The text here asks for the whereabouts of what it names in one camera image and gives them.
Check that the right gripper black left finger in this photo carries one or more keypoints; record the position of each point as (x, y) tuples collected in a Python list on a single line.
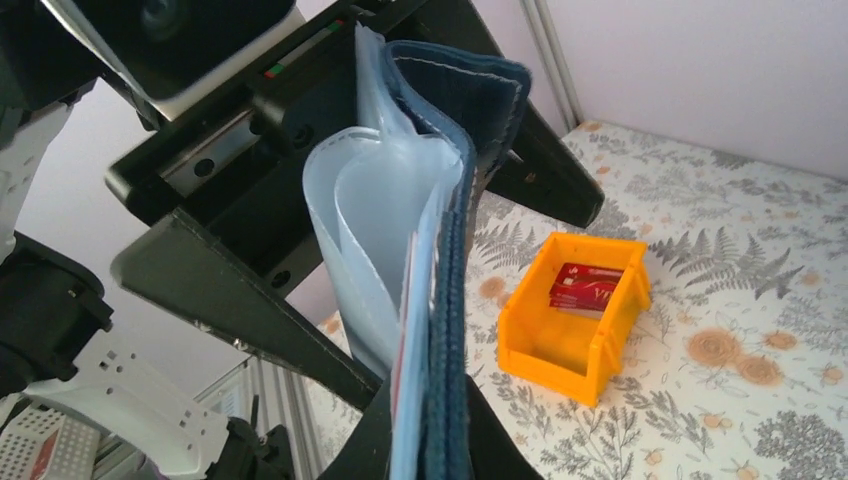
[(366, 453)]

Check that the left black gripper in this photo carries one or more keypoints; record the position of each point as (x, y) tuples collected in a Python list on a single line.
[(225, 176)]

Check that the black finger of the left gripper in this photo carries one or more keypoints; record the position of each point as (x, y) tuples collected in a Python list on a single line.
[(464, 73)]

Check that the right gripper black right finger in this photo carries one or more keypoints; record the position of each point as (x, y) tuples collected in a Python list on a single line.
[(492, 452)]

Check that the blue card holder wallet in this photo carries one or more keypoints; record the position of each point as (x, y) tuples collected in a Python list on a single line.
[(392, 201)]

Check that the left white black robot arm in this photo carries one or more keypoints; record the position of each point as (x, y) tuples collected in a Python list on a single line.
[(58, 343)]

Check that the orange plastic bin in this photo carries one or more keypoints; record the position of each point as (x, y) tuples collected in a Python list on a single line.
[(573, 352)]

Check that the floral patterned table mat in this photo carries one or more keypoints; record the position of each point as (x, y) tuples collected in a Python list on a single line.
[(739, 368)]

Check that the aluminium mounting rail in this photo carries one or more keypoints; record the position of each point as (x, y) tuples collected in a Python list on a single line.
[(262, 393)]

